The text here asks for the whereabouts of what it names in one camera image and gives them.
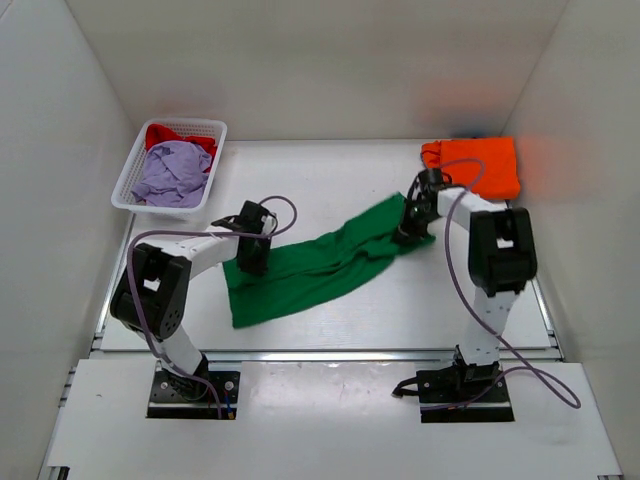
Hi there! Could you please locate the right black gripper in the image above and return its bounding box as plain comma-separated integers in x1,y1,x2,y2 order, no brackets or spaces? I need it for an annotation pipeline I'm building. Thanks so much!
391,198,439,246

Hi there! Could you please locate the green t shirt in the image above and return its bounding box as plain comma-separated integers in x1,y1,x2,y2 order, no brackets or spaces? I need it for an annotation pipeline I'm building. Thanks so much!
223,193,435,330

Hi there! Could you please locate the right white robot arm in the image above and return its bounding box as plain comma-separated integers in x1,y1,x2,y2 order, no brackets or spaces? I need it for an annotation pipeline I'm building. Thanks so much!
392,168,537,404

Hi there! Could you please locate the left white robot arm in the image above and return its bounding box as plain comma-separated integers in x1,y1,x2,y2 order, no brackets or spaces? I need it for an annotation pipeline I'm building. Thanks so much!
110,201,278,402

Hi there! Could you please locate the folded orange t shirt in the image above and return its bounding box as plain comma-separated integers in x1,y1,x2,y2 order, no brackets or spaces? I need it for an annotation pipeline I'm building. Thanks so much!
420,137,521,201

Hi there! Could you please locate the lavender t shirt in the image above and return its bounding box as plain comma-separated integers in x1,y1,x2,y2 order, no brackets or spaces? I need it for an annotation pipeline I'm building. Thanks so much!
131,140,213,209

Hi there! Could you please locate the white plastic laundry basket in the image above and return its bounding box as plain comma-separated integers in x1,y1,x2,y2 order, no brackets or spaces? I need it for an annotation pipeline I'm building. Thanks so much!
111,117,228,219

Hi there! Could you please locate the red t shirt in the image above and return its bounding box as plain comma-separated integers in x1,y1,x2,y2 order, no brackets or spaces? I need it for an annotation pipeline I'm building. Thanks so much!
145,123,218,157

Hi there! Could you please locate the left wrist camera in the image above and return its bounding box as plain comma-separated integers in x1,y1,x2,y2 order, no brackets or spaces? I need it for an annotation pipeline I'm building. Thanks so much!
211,200,278,235

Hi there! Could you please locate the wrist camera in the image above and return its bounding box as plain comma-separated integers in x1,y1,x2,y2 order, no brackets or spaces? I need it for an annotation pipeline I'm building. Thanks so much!
411,168,453,196
211,200,278,235

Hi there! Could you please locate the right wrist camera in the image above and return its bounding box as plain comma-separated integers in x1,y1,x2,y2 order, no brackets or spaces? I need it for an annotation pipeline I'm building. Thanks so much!
411,168,453,196

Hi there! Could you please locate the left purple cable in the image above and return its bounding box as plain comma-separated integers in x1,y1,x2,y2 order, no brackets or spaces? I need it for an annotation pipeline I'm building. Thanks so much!
125,195,300,420

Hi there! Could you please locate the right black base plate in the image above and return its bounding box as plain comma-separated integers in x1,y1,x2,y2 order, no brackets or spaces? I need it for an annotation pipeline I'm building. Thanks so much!
392,362,515,424

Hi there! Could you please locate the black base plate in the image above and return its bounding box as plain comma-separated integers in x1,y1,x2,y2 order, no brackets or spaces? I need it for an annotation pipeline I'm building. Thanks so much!
146,369,241,421
392,362,515,424

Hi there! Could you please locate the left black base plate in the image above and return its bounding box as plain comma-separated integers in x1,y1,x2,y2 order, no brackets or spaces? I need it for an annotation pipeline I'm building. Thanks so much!
146,369,241,421

